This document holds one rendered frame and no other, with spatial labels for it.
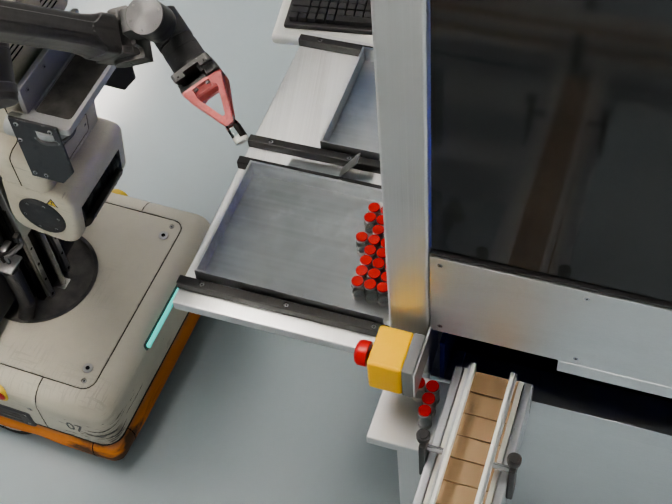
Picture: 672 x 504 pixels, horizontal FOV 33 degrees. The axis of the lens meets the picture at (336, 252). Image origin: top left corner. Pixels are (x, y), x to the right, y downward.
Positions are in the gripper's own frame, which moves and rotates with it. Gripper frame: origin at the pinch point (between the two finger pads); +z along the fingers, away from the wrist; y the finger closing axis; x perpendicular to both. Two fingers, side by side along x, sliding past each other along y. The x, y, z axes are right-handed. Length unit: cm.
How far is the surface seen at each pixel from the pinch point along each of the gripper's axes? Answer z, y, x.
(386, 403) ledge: 48, 16, 5
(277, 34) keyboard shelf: -30, 72, -14
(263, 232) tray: 11.1, 33.6, 8.1
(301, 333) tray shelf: 30.8, 22.8, 11.0
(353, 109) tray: -2, 50, -18
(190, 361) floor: 12, 121, 50
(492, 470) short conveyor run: 65, 5, -4
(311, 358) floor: 29, 123, 24
